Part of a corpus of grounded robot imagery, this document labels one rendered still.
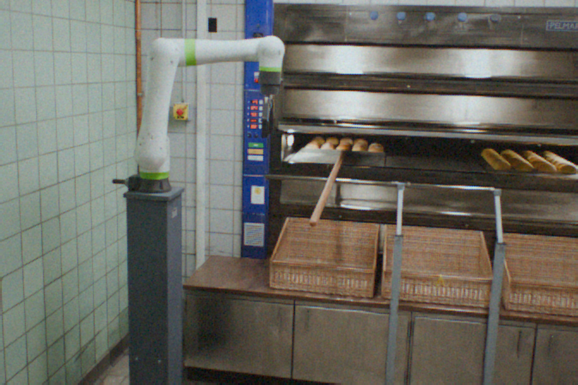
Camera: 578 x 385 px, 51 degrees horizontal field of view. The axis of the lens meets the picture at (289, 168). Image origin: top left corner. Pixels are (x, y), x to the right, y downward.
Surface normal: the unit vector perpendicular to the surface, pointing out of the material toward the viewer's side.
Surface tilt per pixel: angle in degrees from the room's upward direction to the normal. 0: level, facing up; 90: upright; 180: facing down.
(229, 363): 90
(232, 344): 90
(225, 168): 90
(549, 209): 70
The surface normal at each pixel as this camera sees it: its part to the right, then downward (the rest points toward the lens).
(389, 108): -0.14, -0.18
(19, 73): 0.99, 0.06
